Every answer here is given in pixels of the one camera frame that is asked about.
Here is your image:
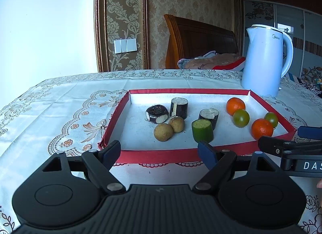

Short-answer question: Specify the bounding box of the green tomato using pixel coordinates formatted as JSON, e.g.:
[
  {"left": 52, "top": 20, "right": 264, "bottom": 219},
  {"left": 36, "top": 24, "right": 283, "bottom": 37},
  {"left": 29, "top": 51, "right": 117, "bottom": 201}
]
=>
[{"left": 264, "top": 112, "right": 279, "bottom": 129}]

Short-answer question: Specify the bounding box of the brown wall moulding frame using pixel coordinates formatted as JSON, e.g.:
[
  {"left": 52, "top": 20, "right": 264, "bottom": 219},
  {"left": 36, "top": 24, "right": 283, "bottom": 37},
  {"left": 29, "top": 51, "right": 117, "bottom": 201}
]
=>
[{"left": 94, "top": 0, "right": 151, "bottom": 73}]

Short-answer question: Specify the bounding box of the red cardboard tray box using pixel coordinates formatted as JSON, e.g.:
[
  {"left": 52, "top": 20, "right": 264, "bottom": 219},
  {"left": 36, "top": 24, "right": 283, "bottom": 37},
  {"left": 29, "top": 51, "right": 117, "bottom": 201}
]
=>
[{"left": 98, "top": 89, "right": 297, "bottom": 164}]

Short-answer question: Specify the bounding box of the brown potato back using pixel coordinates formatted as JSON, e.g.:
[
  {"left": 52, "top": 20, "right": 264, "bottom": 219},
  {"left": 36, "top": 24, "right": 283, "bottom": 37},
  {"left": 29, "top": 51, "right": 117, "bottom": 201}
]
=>
[{"left": 168, "top": 116, "right": 185, "bottom": 133}]

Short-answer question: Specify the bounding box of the eggplant piece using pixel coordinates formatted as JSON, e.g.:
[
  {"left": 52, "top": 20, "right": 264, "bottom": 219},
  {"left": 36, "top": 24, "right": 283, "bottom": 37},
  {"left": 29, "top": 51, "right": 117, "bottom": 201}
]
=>
[
  {"left": 170, "top": 97, "right": 189, "bottom": 120},
  {"left": 145, "top": 104, "right": 169, "bottom": 124},
  {"left": 199, "top": 108, "right": 219, "bottom": 130}
]

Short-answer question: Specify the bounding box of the folded pillow on chair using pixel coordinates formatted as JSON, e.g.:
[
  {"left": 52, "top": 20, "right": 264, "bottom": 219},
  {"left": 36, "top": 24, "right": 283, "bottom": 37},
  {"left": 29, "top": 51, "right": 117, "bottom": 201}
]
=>
[{"left": 178, "top": 50, "right": 246, "bottom": 71}]

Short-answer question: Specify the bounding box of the green cucumber piece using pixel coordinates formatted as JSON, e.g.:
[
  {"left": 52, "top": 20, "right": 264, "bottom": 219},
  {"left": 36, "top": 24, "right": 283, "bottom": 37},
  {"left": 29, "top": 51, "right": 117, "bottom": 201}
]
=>
[{"left": 192, "top": 119, "right": 214, "bottom": 143}]

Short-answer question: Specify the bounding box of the green tangerine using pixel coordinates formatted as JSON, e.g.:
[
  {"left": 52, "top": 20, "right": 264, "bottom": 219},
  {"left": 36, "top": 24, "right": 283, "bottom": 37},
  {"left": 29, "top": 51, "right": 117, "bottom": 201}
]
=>
[{"left": 233, "top": 109, "right": 250, "bottom": 128}]

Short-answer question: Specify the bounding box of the wooden bed headboard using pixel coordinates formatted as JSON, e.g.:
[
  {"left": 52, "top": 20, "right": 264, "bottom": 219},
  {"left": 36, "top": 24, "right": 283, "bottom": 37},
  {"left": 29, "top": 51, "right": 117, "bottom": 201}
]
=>
[{"left": 164, "top": 14, "right": 239, "bottom": 70}]

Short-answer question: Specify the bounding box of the brown potato front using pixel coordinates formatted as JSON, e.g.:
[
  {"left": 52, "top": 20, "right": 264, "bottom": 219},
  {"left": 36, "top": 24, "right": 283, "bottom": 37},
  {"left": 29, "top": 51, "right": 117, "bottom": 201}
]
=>
[{"left": 154, "top": 123, "right": 174, "bottom": 142}]

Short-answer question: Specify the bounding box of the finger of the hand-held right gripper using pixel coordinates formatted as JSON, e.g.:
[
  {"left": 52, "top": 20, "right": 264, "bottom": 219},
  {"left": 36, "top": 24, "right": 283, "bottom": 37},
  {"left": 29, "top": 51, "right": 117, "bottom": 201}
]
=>
[
  {"left": 258, "top": 135, "right": 322, "bottom": 160},
  {"left": 297, "top": 126, "right": 322, "bottom": 140}
]

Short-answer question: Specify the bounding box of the brown potato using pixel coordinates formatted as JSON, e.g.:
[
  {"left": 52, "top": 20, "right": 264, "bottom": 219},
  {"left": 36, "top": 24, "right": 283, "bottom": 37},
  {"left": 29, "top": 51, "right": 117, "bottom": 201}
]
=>
[
  {"left": 168, "top": 116, "right": 185, "bottom": 133},
  {"left": 154, "top": 123, "right": 174, "bottom": 142}
]

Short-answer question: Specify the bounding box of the colourful patterned bedding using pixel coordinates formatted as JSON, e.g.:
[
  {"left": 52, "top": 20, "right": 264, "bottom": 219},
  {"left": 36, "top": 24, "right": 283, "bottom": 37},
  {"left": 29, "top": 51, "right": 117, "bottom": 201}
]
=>
[{"left": 287, "top": 67, "right": 322, "bottom": 91}]

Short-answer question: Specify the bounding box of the wardrobe with sliding doors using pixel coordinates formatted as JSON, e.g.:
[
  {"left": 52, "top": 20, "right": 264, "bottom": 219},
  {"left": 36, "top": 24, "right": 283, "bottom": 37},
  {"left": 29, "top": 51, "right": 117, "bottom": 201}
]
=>
[{"left": 239, "top": 0, "right": 322, "bottom": 79}]

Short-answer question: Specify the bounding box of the white electric kettle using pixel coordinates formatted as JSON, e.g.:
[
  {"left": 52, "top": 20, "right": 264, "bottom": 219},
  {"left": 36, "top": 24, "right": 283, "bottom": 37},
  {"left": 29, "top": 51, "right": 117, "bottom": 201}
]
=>
[{"left": 241, "top": 24, "right": 294, "bottom": 98}]

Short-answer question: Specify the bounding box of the orange mandarin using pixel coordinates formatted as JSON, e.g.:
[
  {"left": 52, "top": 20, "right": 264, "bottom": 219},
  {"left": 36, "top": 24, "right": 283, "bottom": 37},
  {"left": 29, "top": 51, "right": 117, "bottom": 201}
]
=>
[
  {"left": 251, "top": 118, "right": 274, "bottom": 140},
  {"left": 226, "top": 97, "right": 246, "bottom": 117}
]

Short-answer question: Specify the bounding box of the white wall switch panel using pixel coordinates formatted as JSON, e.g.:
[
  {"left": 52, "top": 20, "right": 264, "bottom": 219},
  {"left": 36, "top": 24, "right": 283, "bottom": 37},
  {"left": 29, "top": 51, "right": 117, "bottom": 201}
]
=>
[{"left": 114, "top": 38, "right": 138, "bottom": 54}]

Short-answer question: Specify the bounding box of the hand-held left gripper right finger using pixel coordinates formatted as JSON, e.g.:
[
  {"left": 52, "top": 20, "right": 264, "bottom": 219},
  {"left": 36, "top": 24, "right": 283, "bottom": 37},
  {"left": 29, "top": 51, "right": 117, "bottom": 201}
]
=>
[{"left": 192, "top": 141, "right": 283, "bottom": 194}]

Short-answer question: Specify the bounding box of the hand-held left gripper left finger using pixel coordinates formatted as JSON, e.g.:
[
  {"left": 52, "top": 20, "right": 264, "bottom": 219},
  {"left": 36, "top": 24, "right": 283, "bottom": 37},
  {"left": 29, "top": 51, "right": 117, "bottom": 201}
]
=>
[{"left": 41, "top": 140, "right": 126, "bottom": 194}]

